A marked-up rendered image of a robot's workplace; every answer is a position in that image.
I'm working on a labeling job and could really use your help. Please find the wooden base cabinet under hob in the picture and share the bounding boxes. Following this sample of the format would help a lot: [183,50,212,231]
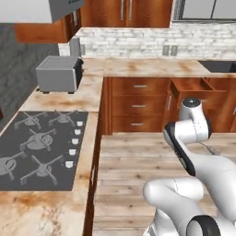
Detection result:
[82,76,113,236]

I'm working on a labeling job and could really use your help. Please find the grey toaster oven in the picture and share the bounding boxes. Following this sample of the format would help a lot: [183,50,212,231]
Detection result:
[35,55,84,95]

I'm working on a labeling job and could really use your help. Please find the wooden wall cabinet door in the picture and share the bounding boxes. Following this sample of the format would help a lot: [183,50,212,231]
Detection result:
[80,0,127,29]
[125,0,174,29]

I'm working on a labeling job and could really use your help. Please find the wooden drawer front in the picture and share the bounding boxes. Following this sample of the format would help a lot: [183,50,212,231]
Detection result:
[112,77,171,97]
[112,114,168,134]
[112,95,170,116]

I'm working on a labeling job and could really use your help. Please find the wooden wall cabinet beside hood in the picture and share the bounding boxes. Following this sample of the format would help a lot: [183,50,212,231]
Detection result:
[14,8,82,44]

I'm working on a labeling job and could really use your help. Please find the dark sink basin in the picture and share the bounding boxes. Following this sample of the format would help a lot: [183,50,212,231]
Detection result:
[198,60,236,74]

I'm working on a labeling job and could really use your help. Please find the grey range hood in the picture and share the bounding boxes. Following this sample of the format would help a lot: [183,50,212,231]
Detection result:
[48,0,87,23]

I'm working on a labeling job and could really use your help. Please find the open wooden drawer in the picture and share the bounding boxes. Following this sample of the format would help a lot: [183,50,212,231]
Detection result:
[169,77,228,104]

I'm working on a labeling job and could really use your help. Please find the wooden sink base cabinet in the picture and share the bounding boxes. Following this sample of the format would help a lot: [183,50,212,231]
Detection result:
[201,77,236,134]

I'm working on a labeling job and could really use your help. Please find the narrow wooden base cabinet door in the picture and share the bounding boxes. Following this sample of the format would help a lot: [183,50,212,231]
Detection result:
[161,90,183,131]

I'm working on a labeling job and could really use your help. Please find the grey upright box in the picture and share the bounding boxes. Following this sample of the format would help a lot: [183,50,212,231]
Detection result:
[69,37,83,58]

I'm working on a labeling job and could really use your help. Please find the window with grey frame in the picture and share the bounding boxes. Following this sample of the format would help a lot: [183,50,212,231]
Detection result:
[171,0,236,23]

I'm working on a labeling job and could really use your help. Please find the grey gas hob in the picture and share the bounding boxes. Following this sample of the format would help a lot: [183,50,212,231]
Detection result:
[0,110,89,192]

